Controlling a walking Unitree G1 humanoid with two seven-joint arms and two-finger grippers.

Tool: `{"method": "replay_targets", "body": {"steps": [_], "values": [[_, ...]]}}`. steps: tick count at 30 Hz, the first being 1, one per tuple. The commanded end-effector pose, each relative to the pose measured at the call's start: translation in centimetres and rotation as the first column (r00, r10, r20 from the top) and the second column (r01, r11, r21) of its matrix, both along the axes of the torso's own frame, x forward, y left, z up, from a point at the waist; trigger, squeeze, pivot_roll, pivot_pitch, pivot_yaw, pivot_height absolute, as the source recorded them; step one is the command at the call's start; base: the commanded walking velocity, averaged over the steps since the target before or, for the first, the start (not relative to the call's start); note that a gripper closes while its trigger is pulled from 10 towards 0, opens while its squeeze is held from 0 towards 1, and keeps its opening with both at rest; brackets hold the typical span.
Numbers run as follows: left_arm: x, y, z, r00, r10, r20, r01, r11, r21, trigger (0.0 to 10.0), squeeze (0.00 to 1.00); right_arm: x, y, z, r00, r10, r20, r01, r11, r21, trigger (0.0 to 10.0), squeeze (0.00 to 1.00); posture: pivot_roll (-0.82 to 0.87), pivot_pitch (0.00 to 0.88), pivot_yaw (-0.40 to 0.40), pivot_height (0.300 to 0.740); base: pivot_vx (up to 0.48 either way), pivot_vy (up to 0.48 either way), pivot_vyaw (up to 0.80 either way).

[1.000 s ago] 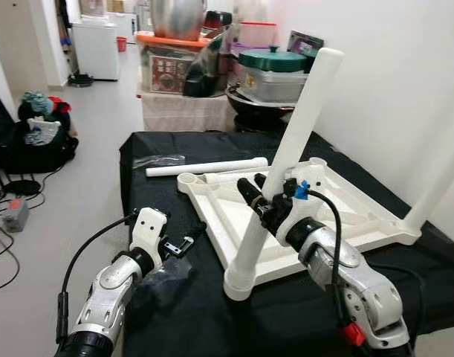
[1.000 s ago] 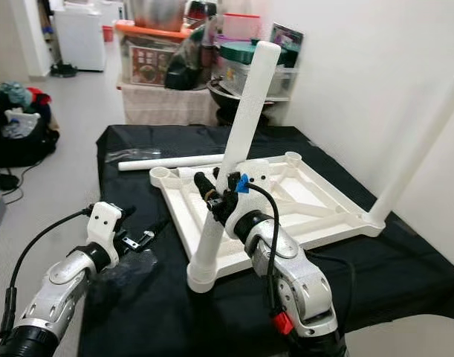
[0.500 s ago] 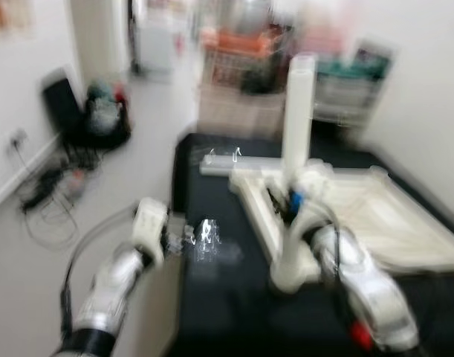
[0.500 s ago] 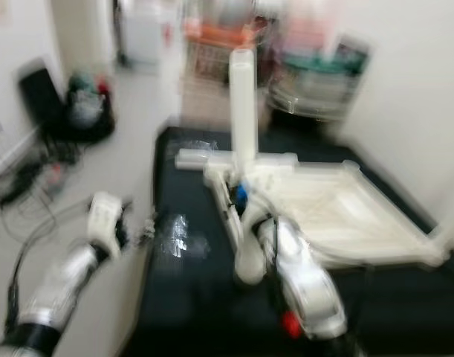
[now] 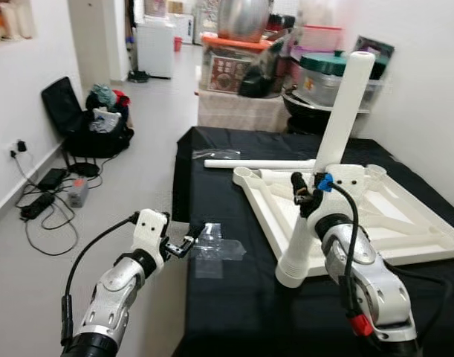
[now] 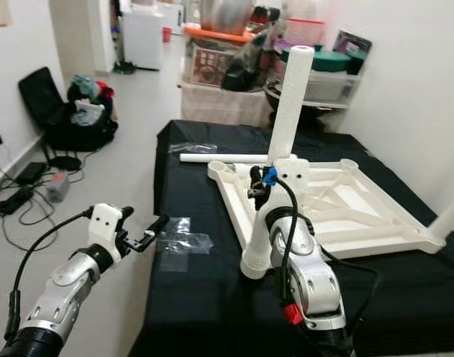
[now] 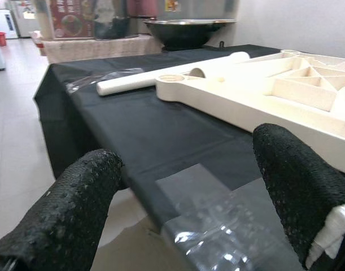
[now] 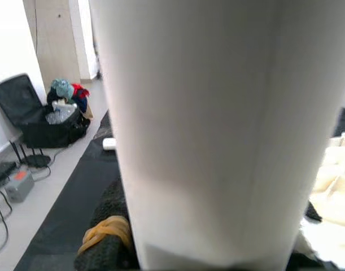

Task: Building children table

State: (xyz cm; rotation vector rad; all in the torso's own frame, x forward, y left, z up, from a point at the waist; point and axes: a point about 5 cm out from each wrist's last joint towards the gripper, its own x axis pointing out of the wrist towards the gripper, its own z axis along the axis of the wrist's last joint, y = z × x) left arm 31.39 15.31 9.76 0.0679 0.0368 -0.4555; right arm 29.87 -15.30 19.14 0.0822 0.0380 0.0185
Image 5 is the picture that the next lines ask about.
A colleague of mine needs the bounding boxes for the black power adapter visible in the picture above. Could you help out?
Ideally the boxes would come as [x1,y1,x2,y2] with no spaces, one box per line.
[37,167,68,190]

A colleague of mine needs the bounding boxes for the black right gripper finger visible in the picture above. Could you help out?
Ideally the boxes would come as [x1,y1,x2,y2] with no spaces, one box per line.
[289,170,310,206]

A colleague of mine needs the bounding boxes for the white plastic bag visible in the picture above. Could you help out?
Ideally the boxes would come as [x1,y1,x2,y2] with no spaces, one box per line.
[89,108,122,135]

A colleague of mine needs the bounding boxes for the green round pot lid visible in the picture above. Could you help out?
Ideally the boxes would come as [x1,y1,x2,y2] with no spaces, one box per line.
[299,51,387,76]

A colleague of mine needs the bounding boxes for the black wifi router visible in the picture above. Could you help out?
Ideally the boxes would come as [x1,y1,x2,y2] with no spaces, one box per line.
[67,145,101,179]

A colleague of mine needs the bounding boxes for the black open suitcase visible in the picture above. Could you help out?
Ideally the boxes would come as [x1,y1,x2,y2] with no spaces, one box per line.
[41,77,134,158]

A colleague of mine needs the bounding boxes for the clear tape patch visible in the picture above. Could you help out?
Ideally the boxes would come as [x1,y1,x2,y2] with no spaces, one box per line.
[188,222,247,280]

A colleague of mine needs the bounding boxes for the white plastic children table top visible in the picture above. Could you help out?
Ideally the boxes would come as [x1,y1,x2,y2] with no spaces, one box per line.
[233,164,454,268]

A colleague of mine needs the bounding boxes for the shiny black bag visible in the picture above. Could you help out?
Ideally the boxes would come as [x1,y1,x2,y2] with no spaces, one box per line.
[238,41,285,99]

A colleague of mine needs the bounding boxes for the clear plastic storage container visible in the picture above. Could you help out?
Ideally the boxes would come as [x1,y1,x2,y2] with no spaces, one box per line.
[301,71,383,106]

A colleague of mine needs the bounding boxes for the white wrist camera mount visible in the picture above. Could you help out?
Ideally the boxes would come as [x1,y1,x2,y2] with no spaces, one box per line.
[130,210,170,266]
[318,164,371,216]

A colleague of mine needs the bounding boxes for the black round wok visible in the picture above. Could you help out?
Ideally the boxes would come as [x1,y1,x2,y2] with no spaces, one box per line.
[282,88,348,132]

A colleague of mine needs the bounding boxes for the pink plastic container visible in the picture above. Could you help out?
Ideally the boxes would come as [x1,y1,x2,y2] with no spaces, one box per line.
[299,24,345,53]

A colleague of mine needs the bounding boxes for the black power strip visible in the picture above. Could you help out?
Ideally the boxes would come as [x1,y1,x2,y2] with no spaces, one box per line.
[20,192,55,221]

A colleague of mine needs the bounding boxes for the clear plastic bag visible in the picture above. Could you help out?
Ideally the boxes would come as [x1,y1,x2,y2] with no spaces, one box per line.
[203,149,242,160]

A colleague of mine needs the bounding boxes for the purple picture box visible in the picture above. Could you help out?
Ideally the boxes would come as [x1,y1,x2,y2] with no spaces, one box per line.
[354,36,395,79]

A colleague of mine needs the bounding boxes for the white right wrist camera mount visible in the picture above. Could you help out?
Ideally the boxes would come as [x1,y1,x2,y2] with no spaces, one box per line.
[318,164,371,216]

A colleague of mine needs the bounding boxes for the beige cloth covered table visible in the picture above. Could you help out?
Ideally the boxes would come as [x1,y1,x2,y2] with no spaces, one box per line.
[197,89,291,133]

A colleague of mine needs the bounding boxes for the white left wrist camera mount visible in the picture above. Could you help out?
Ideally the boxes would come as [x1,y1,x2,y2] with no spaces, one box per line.
[130,210,170,266]

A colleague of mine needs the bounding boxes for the white cabinet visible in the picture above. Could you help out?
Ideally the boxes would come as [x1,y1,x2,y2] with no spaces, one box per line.
[136,19,175,79]

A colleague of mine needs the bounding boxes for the grey electrical box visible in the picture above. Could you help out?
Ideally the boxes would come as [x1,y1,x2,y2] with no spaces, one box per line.
[67,177,90,208]

